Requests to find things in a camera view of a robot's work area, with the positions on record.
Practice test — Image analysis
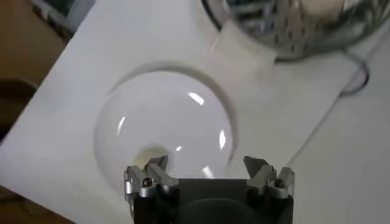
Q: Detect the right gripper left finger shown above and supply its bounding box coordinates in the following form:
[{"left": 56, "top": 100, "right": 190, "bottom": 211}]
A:
[{"left": 123, "top": 155, "right": 180, "bottom": 204}]

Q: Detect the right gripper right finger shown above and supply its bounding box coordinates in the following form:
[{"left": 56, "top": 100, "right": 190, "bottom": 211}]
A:
[{"left": 243, "top": 155, "right": 296, "bottom": 200}]

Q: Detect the perforated steel steamer basket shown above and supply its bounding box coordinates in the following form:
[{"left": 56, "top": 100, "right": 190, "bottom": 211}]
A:
[{"left": 200, "top": 0, "right": 390, "bottom": 72}]

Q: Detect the white round plate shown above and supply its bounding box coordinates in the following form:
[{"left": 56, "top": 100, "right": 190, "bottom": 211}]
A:
[{"left": 93, "top": 69, "right": 236, "bottom": 198}]

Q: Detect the black cooker power cord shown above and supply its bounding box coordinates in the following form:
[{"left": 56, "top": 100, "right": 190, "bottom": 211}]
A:
[{"left": 338, "top": 50, "right": 371, "bottom": 98}]

